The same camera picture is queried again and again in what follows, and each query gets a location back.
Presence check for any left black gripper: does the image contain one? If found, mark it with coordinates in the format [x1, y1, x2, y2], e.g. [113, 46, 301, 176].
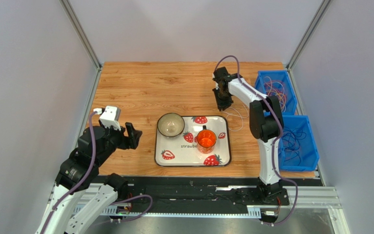
[95, 118, 143, 166]

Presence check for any yellow cable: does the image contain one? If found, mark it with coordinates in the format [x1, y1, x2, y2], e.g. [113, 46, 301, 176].
[266, 78, 288, 111]

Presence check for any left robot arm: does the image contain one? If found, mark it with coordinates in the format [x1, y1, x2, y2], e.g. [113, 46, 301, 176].
[36, 122, 143, 234]

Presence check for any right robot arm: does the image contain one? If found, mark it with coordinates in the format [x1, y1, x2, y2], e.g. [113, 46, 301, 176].
[213, 67, 284, 204]

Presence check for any orange transparent mug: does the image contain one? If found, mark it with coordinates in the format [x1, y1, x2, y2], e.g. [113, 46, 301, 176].
[197, 125, 217, 154]

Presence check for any beige ceramic bowl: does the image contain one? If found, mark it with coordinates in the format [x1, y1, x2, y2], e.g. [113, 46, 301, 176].
[157, 113, 185, 137]

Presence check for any far blue plastic bin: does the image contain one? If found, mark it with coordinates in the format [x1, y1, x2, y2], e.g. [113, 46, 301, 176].
[255, 70, 298, 115]

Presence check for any blue plastic bin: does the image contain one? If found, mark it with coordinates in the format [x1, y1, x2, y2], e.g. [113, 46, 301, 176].
[279, 115, 319, 172]
[255, 70, 298, 115]

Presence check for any white strawberry tray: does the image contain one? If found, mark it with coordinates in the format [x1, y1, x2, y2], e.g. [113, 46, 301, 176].
[155, 116, 232, 167]

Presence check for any near blue plastic bin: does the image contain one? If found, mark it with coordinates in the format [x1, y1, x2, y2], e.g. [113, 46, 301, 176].
[279, 115, 319, 172]

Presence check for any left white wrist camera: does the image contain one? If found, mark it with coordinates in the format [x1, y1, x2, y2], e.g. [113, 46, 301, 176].
[93, 106, 121, 131]

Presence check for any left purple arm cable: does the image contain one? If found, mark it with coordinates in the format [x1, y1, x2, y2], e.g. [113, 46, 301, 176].
[39, 110, 153, 234]

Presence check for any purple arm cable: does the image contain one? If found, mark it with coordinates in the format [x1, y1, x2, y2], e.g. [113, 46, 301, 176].
[213, 55, 299, 226]
[39, 110, 153, 234]

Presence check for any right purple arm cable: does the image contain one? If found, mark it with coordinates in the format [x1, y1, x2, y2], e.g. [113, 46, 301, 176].
[213, 55, 299, 226]

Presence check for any aluminium frame rail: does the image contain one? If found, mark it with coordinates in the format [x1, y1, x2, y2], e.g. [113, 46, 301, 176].
[37, 181, 350, 234]

